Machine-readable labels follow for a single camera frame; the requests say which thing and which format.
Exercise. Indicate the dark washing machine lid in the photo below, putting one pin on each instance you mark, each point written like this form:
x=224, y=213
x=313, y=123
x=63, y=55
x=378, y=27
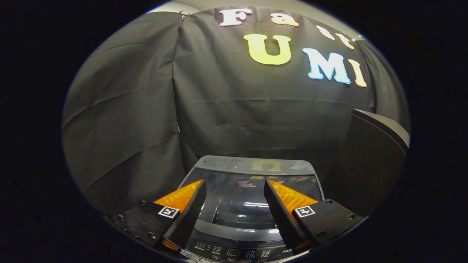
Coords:
x=237, y=197

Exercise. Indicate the grey washing machine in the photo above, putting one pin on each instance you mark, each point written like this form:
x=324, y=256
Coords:
x=234, y=252

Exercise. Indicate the black backdrop cloth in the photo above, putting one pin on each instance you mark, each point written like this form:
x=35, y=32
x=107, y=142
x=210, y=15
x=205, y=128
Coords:
x=120, y=109

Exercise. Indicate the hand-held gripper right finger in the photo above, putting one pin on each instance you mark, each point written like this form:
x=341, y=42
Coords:
x=279, y=215

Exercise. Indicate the beige cabinet with dark top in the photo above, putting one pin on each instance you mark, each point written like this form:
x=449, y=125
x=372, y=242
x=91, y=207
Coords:
x=365, y=164

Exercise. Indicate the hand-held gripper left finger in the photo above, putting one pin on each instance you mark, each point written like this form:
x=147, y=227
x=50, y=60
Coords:
x=190, y=212

